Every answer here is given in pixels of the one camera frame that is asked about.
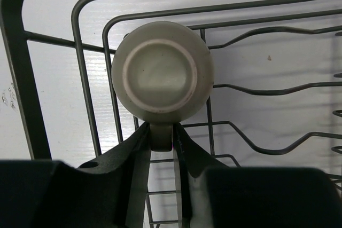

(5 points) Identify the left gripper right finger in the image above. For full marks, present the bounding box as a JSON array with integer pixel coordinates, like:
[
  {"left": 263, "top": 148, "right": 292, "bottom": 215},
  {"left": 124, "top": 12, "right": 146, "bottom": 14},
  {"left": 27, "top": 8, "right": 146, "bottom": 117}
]
[{"left": 173, "top": 124, "right": 341, "bottom": 227}]

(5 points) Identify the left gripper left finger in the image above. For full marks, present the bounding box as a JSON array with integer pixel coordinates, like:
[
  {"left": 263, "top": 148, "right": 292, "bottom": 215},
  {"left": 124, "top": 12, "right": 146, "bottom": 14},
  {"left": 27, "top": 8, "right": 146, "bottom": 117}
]
[{"left": 1, "top": 124, "right": 151, "bottom": 227}]

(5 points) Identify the small grey-green cup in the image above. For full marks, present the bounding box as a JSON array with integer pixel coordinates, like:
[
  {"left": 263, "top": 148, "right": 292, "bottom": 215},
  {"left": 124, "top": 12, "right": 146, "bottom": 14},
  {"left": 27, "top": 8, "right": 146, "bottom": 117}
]
[{"left": 111, "top": 21, "right": 214, "bottom": 152}]

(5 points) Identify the black wire dish rack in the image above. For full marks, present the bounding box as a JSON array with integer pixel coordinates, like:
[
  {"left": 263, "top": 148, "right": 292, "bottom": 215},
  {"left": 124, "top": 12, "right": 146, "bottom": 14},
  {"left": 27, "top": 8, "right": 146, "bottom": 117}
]
[{"left": 0, "top": 0, "right": 342, "bottom": 228}]

